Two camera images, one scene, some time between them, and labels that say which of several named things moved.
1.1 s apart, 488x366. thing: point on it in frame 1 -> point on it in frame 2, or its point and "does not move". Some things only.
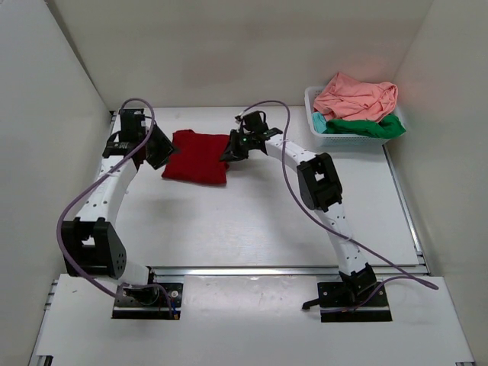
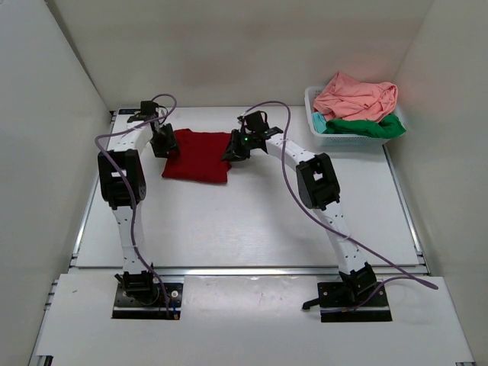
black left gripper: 165,150 -> 160,152
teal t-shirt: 319,122 does not move
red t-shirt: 196,158 does not move
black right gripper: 233,152 does not move
